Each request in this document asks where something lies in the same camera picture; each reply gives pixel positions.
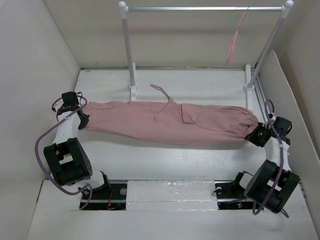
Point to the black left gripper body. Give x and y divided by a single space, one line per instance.
84 120

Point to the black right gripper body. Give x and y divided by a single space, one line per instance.
256 135

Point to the pink trousers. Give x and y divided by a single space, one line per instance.
171 122

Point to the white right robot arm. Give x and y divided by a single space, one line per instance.
272 185

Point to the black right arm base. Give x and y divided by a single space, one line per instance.
230 196

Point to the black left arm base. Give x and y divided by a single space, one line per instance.
113 198

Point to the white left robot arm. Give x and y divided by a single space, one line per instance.
66 158

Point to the pink clothes hanger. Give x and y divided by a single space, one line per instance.
235 36

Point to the white clothes rack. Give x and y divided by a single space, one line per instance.
174 37

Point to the aluminium side rail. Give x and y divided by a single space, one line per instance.
260 98

